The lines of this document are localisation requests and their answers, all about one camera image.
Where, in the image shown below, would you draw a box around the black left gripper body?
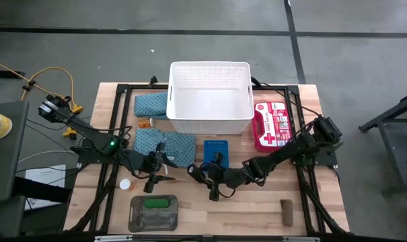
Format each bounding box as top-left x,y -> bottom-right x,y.
132,142 -> 169,194

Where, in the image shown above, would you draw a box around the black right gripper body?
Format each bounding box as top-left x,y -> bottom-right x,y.
206,151 -> 239,202

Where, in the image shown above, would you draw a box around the blue patterned gown white ties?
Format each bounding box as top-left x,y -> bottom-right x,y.
133,127 -> 197,175

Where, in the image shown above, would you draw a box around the green bandage roll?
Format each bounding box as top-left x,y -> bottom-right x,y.
143,198 -> 170,209

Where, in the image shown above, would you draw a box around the orange pill bottle white cap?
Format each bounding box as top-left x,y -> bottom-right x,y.
137,118 -> 155,129
119,178 -> 135,192

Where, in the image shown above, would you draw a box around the blue patterned cloth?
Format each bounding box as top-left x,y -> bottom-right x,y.
133,91 -> 170,121

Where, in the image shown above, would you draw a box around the brown bandage roll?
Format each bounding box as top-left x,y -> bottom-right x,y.
279,199 -> 294,227

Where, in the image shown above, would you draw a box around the small blue plastic basket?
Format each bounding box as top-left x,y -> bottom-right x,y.
202,139 -> 230,169

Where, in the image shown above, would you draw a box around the large white plastic basket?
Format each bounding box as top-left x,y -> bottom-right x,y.
165,60 -> 256,135

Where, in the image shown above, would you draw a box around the grey plastic tray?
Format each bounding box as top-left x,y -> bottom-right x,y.
128,194 -> 179,233

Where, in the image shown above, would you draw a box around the red first aid kit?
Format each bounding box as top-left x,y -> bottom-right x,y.
252,101 -> 294,154

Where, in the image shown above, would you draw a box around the white paper sheet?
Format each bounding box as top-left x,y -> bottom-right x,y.
24,163 -> 67,211

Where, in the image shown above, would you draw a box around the grey side cart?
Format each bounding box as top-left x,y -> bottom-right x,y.
0,100 -> 73,238

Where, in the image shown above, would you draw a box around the black flat floor bar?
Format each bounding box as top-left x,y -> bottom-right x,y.
0,69 -> 26,79

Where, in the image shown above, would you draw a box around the black metal stand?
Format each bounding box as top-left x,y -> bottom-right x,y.
359,91 -> 407,198

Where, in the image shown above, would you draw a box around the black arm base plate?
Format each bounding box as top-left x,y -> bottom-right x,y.
77,137 -> 126,165
292,143 -> 344,167

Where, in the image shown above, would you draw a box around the yellow extension cable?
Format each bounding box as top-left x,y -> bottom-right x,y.
0,56 -> 85,140

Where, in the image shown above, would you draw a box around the white cable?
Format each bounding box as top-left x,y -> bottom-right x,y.
17,150 -> 79,165

